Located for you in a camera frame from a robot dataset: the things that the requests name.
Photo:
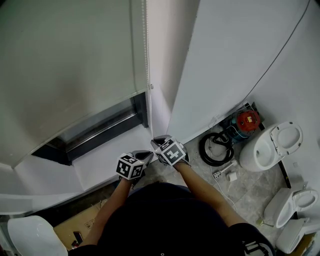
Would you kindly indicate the red and blue vacuum cleaner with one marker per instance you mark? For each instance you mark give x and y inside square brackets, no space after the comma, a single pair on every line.
[247,121]

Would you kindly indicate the red capped white bottle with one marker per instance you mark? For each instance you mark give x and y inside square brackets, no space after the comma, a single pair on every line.
[75,244]

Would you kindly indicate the white power strip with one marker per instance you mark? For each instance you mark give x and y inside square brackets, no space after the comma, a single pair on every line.
[217,174]

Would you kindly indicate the dark slim phone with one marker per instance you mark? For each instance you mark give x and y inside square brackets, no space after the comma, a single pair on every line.
[77,236]

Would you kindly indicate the large cardboard box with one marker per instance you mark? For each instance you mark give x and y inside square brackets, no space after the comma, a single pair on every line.
[72,222]

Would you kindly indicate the person's dark shirt torso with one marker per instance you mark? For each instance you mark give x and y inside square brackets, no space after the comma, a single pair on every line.
[170,225]

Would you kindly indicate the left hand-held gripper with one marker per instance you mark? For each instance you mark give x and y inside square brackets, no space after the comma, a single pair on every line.
[128,167]

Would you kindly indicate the white egg-shaped toilet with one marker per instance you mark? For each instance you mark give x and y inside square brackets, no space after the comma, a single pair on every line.
[252,155]

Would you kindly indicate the person's right forearm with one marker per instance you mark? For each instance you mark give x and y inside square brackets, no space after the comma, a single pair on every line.
[207,195]

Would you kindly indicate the white floor toilet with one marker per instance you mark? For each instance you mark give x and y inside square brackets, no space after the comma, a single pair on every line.
[292,237]
[280,210]

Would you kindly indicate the white roller blind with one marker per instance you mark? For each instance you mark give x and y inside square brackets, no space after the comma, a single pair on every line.
[62,62]

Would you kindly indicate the black framed window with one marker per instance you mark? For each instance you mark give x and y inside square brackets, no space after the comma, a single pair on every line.
[105,127]

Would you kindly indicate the person's left forearm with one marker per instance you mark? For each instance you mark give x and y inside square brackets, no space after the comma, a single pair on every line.
[110,210]

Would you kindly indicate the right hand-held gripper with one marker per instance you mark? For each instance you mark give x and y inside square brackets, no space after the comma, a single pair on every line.
[172,153]

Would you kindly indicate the white toilet brush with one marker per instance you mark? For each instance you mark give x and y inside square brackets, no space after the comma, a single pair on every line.
[229,167]

